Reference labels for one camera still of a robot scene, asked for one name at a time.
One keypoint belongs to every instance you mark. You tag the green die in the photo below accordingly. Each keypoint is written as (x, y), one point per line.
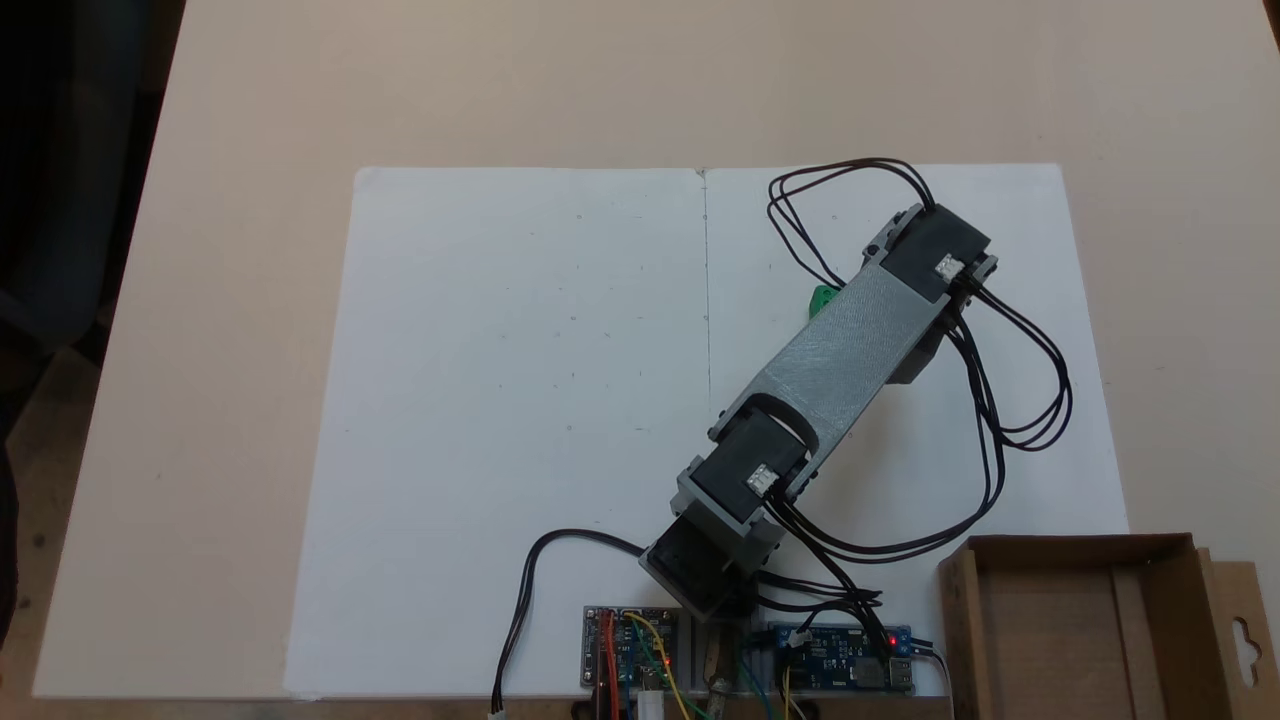
(822, 297)

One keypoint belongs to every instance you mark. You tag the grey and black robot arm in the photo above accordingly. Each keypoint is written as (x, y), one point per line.
(850, 345)

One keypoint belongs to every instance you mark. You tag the white paper sheet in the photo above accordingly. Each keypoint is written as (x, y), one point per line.
(1000, 480)
(480, 420)

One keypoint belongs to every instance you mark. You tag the blue circuit board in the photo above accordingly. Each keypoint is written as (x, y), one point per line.
(840, 660)

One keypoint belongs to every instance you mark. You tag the brown cardboard box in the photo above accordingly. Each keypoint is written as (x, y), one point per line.
(1060, 640)

